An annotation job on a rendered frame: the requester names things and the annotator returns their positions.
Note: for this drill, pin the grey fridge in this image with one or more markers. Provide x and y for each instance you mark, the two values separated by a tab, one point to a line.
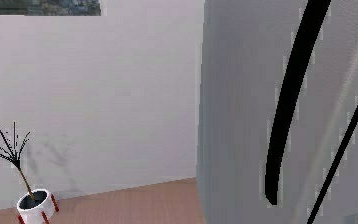
240	113

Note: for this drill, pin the bare plant in white pot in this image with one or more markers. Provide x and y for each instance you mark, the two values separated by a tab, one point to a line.
33	200

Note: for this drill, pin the framed dark wall picture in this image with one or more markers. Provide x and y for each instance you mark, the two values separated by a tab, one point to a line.
53	6

